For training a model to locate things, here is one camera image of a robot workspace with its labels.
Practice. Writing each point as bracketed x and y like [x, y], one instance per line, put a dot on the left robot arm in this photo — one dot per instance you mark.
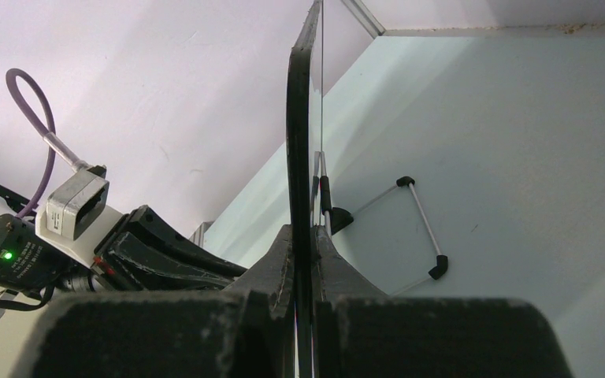
[32, 271]

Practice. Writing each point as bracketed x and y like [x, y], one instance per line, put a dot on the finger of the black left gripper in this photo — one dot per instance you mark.
[157, 283]
[155, 247]

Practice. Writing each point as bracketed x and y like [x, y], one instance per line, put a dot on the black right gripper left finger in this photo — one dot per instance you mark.
[273, 274]

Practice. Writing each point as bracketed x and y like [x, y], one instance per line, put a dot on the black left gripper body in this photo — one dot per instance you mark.
[108, 268]

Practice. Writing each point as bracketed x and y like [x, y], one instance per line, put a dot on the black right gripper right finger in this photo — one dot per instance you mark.
[336, 284]

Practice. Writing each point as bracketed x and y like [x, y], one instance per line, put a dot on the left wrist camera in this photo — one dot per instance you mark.
[75, 218]

